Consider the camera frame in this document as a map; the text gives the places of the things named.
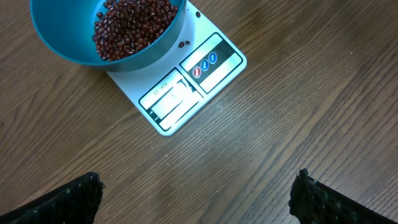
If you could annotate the red beans in bowl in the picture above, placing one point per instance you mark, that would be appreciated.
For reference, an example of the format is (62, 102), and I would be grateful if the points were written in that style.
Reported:
(128, 26)

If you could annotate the white digital kitchen scale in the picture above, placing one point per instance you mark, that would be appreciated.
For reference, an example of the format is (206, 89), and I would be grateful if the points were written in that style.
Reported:
(173, 89)

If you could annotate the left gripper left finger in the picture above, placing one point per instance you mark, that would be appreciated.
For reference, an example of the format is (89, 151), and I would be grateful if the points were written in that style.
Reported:
(76, 202)

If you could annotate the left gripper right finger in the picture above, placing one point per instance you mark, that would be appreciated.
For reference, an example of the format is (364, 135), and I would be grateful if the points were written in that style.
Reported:
(313, 202)

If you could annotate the spilled beans on scale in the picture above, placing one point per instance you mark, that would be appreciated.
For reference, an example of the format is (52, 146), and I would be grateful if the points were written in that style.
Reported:
(189, 29)

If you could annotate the blue bowl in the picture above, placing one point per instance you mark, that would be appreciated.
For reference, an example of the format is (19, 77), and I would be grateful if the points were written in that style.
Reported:
(67, 26)

